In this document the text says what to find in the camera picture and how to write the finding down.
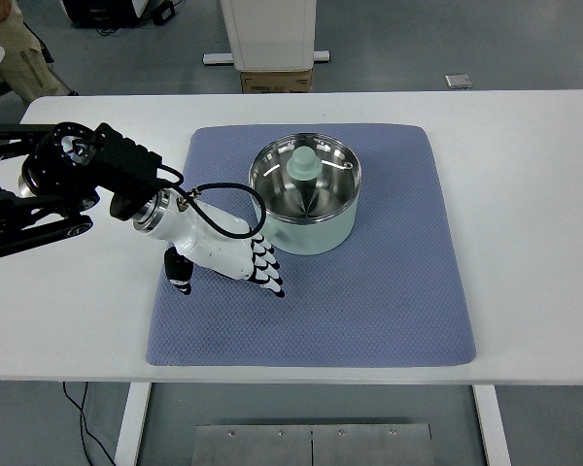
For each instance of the black white device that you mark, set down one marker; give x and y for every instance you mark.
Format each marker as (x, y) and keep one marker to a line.
(105, 13)

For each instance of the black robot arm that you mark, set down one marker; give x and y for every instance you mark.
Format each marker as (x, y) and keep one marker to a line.
(49, 177)

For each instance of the brown cardboard box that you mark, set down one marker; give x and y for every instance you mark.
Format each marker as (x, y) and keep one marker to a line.
(276, 82)

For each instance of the small black box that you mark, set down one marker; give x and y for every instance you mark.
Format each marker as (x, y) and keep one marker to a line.
(163, 12)

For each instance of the mint green pot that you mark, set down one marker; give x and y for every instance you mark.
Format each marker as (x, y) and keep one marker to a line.
(310, 185)

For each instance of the person in beige trousers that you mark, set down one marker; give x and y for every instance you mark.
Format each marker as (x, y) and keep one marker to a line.
(24, 68)

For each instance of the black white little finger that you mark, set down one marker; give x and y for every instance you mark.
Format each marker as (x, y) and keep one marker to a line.
(258, 241)

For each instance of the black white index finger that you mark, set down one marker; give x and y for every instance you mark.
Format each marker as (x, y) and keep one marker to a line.
(275, 286)

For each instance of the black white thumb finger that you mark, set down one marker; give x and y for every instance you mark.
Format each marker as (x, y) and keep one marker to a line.
(178, 270)

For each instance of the white table pedestal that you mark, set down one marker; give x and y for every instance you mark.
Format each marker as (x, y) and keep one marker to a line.
(269, 36)

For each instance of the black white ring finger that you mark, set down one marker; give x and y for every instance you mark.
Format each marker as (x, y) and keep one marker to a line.
(264, 256)

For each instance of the white table leg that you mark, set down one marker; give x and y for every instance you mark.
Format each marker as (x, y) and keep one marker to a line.
(133, 424)
(491, 425)

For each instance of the grey floor cover plate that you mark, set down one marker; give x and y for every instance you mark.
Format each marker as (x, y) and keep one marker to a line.
(458, 81)

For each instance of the blue textured mat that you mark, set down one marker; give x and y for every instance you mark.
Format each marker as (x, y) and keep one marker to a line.
(389, 296)

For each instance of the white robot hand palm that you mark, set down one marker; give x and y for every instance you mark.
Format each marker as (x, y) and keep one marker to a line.
(169, 218)

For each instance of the white table leg left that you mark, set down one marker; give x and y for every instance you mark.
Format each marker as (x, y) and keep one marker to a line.
(133, 424)

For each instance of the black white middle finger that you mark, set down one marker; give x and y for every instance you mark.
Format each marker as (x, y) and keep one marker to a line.
(266, 266)

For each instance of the metal floor plate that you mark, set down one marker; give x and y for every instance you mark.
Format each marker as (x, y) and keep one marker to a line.
(317, 444)

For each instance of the white table leg right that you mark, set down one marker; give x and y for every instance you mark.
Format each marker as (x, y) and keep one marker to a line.
(491, 425)

